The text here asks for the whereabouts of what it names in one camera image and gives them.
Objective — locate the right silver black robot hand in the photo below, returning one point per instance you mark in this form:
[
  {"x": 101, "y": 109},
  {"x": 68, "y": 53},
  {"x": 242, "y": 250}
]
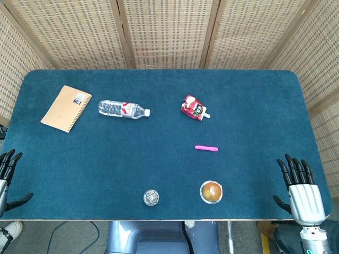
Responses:
[{"x": 307, "y": 203}]

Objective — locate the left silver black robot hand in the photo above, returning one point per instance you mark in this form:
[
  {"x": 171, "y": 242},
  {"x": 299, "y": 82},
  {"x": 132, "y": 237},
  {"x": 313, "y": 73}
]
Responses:
[{"x": 4, "y": 193}]

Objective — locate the white sneaker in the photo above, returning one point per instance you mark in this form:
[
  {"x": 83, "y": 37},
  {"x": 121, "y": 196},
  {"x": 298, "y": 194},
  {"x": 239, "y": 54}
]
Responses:
[{"x": 12, "y": 230}]

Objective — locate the brown paper bag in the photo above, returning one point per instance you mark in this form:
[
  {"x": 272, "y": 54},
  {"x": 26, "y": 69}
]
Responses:
[{"x": 266, "y": 228}]

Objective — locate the white table leg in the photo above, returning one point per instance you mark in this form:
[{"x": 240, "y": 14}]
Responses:
[{"x": 230, "y": 238}]

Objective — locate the small steel cup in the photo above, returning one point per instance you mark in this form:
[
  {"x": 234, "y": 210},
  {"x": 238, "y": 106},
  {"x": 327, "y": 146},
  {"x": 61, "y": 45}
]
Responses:
[{"x": 209, "y": 201}]

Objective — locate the brown spiral notebook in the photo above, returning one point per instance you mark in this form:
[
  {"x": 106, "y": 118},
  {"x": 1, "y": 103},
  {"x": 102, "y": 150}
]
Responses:
[{"x": 64, "y": 109}]

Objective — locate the white round torso knob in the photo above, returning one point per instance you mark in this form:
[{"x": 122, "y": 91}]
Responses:
[{"x": 190, "y": 224}]

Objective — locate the woven bamboo screen panel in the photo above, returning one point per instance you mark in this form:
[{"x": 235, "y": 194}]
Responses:
[
  {"x": 16, "y": 66},
  {"x": 317, "y": 66},
  {"x": 167, "y": 34},
  {"x": 251, "y": 34},
  {"x": 74, "y": 34}
]

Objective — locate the clear plastic water bottle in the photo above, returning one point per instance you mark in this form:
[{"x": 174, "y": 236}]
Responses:
[{"x": 116, "y": 108}]

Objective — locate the silver embossed round tin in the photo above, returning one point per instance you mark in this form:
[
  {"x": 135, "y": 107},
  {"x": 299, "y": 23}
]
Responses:
[{"x": 151, "y": 197}]

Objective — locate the red spouted juice pouch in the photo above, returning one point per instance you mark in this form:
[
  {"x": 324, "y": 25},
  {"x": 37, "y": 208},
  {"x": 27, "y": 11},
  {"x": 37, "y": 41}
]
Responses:
[{"x": 193, "y": 108}]

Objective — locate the blue-grey robot torso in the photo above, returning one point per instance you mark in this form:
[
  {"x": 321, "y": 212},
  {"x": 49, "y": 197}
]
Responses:
[{"x": 148, "y": 238}]

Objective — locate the blue felt table cover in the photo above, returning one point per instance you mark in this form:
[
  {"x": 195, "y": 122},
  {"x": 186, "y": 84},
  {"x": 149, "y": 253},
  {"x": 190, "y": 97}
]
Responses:
[{"x": 159, "y": 164}]

